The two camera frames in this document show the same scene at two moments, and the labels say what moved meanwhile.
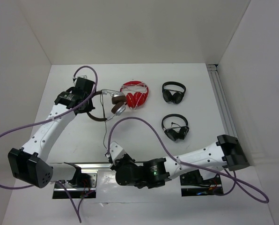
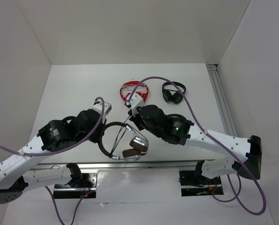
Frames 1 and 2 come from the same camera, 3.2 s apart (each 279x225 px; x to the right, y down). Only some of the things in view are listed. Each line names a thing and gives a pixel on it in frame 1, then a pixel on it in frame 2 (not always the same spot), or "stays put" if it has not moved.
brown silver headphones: [119, 104] -> [139, 145]
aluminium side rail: [223, 105] stays put
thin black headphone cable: [106, 122] -> [123, 136]
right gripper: [117, 163] -> [135, 119]
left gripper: [88, 108] -> [95, 139]
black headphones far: [177, 96] stays put
